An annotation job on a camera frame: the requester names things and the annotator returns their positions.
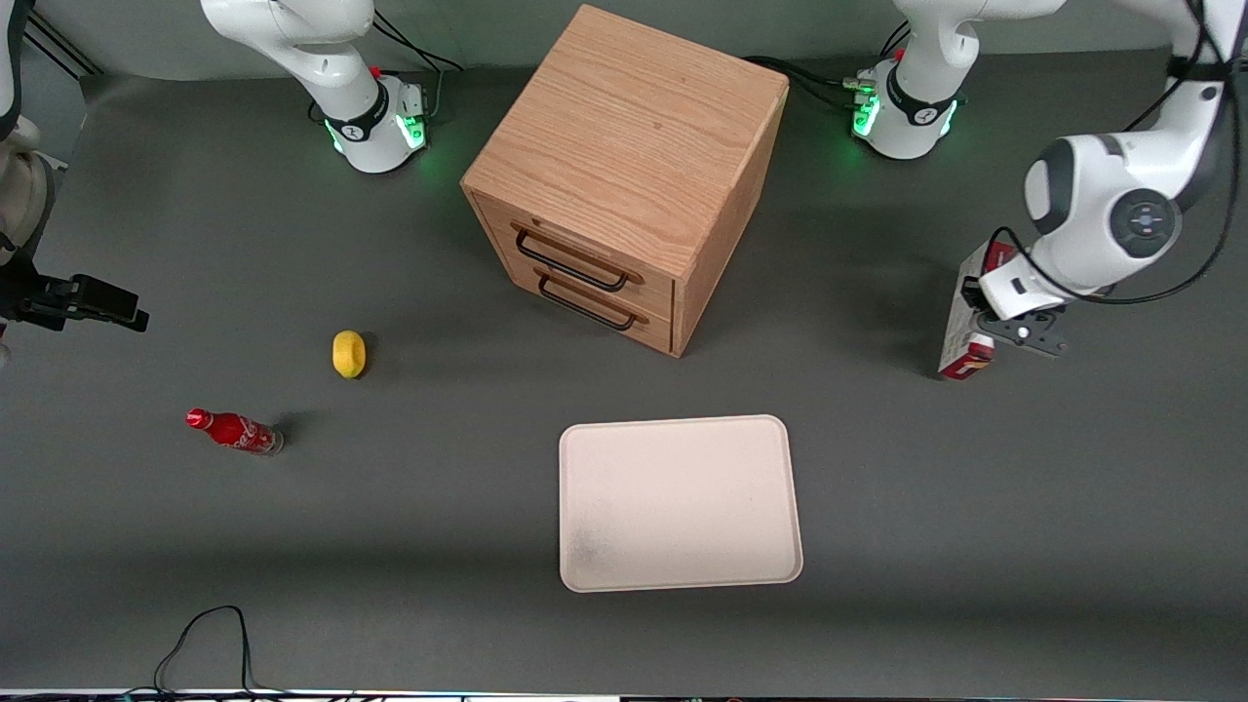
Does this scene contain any wooden drawer front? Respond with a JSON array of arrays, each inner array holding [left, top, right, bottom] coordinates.
[[472, 191, 678, 315], [499, 261, 676, 356]]

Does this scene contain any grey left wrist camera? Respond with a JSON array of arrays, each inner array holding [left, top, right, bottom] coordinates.
[[983, 310, 1070, 358]]

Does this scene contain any black base cable bundle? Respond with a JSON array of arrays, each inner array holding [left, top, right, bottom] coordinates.
[[370, 10, 465, 123], [745, 56, 874, 111]]

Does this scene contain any wooden drawer cabinet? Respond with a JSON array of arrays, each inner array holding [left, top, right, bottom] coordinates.
[[460, 4, 791, 359]]

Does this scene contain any red cookie box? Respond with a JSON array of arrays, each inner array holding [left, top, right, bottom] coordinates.
[[938, 239, 1007, 381]]

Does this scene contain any thin black looped cable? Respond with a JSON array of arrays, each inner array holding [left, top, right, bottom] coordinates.
[[151, 605, 293, 699]]

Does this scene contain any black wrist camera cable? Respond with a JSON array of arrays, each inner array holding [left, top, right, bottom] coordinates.
[[987, 0, 1248, 307]]

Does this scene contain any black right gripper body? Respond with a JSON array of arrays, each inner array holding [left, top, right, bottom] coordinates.
[[0, 250, 75, 329]]

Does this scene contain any black wire drawer handle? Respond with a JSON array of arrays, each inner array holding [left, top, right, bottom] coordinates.
[[536, 273, 638, 332], [513, 226, 631, 293]]

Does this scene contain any beige plastic tray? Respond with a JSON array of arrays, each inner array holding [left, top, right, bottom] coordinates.
[[559, 414, 804, 594]]

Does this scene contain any red cola bottle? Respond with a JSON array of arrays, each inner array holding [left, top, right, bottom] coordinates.
[[185, 408, 286, 457]]

